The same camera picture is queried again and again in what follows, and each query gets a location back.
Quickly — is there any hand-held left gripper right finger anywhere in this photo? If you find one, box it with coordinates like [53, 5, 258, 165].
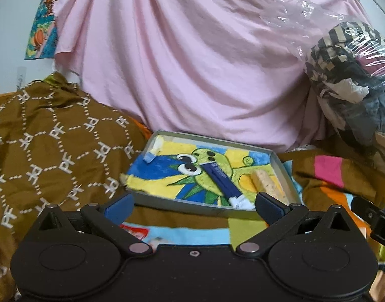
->
[236, 191, 354, 256]

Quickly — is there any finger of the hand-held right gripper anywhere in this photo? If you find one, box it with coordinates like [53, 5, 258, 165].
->
[351, 196, 385, 224]

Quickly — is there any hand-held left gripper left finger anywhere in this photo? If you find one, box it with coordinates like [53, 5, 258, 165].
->
[38, 192, 153, 256]

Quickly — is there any pale cracker packet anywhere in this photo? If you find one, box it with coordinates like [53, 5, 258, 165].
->
[251, 170, 289, 203]

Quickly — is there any red nut packet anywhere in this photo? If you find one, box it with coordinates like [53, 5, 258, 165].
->
[121, 223, 149, 243]

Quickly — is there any blue snack packet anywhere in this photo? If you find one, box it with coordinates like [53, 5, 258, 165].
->
[203, 160, 254, 210]

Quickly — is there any grey tray with cartoon painting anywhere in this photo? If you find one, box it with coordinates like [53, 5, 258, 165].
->
[121, 130, 303, 221]

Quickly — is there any colourful patchwork blanket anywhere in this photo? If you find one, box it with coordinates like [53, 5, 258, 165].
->
[118, 149, 385, 302]

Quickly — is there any orange cloth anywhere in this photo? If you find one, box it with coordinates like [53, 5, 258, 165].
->
[136, 121, 153, 140]

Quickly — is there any brown patterned cloth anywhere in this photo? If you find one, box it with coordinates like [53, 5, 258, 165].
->
[0, 72, 149, 302]

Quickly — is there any clear plastic bag of clothes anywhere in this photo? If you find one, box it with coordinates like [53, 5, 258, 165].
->
[262, 0, 385, 170]

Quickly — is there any pink cloth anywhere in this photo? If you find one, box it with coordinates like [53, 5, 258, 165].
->
[52, 0, 369, 153]

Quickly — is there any cartoon wall poster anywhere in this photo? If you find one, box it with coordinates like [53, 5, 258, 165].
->
[24, 0, 76, 60]

